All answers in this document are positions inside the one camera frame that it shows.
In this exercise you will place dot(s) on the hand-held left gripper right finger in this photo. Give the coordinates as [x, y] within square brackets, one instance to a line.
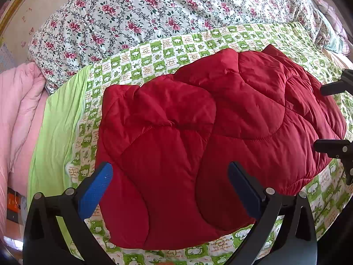
[245, 190]

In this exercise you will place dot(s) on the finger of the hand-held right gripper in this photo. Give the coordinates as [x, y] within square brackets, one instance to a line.
[335, 87]
[331, 146]

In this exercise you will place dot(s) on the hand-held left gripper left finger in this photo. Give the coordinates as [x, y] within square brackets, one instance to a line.
[95, 190]

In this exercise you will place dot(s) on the red puffer jacket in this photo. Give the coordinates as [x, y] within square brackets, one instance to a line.
[193, 143]

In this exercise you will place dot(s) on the striped pink pillow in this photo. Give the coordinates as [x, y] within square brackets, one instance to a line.
[332, 24]

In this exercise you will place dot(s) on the green checked bed sheet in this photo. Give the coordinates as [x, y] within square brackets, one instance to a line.
[58, 132]

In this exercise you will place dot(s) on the orange box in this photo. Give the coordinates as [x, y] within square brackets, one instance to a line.
[13, 205]

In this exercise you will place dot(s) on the pink quilt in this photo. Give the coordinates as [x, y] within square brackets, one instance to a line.
[19, 121]

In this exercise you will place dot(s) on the floral duvet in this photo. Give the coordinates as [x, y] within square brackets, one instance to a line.
[138, 13]

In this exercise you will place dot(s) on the gold picture frame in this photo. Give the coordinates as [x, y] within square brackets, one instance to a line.
[16, 2]

